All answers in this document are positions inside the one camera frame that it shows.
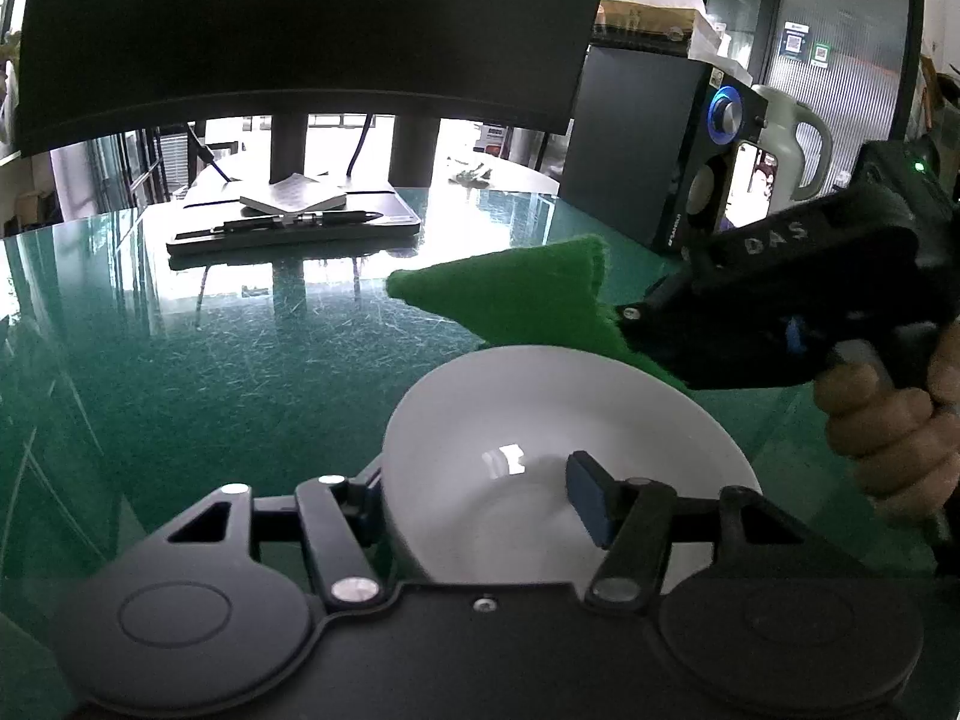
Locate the small dark object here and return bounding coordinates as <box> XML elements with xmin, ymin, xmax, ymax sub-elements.
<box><xmin>446</xmin><ymin>157</ymin><xmax>492</xmax><ymax>188</ymax></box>

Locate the small grey notebook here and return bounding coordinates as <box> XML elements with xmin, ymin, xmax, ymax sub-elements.
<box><xmin>238</xmin><ymin>172</ymin><xmax>347</xmax><ymax>215</ymax></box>

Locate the black computer monitor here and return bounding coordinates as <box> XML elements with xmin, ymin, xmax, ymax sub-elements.
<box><xmin>15</xmin><ymin>0</ymin><xmax>616</xmax><ymax>158</ymax></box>

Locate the white ceramic bowl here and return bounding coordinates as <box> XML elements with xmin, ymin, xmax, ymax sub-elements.
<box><xmin>381</xmin><ymin>345</ymin><xmax>764</xmax><ymax>586</ymax></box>

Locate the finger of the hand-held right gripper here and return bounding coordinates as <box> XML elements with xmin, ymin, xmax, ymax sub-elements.
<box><xmin>615</xmin><ymin>268</ymin><xmax>722</xmax><ymax>362</ymax></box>

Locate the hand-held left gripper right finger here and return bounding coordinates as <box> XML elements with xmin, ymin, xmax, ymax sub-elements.
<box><xmin>566</xmin><ymin>451</ymin><xmax>826</xmax><ymax>612</ymax></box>

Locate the person's right hand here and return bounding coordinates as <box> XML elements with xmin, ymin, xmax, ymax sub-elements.
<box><xmin>814</xmin><ymin>322</ymin><xmax>960</xmax><ymax>563</ymax></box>

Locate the black speaker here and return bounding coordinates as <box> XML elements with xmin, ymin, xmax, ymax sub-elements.
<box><xmin>559</xmin><ymin>45</ymin><xmax>766</xmax><ymax>256</ymax></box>

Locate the green cleaning cloth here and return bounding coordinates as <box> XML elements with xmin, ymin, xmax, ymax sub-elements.
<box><xmin>384</xmin><ymin>234</ymin><xmax>691</xmax><ymax>391</ymax></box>

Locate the smartphone with lit screen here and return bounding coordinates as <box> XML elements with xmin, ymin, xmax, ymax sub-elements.
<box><xmin>720</xmin><ymin>139</ymin><xmax>781</xmax><ymax>230</ymax></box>

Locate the cardboard box on speaker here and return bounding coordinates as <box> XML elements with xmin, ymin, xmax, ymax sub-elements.
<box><xmin>592</xmin><ymin>0</ymin><xmax>732</xmax><ymax>61</ymax></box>

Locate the black pen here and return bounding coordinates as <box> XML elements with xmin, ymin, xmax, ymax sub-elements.
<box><xmin>174</xmin><ymin>210</ymin><xmax>382</xmax><ymax>237</ymax></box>

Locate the pale green kettle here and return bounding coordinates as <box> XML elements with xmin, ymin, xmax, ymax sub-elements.
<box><xmin>750</xmin><ymin>84</ymin><xmax>835</xmax><ymax>203</ymax></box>

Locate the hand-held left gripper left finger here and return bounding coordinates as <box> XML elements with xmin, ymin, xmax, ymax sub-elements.
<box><xmin>161</xmin><ymin>474</ymin><xmax>391</xmax><ymax>612</ymax></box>

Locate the black monitor cable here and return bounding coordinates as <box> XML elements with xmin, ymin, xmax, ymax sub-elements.
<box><xmin>349</xmin><ymin>114</ymin><xmax>376</xmax><ymax>175</ymax></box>

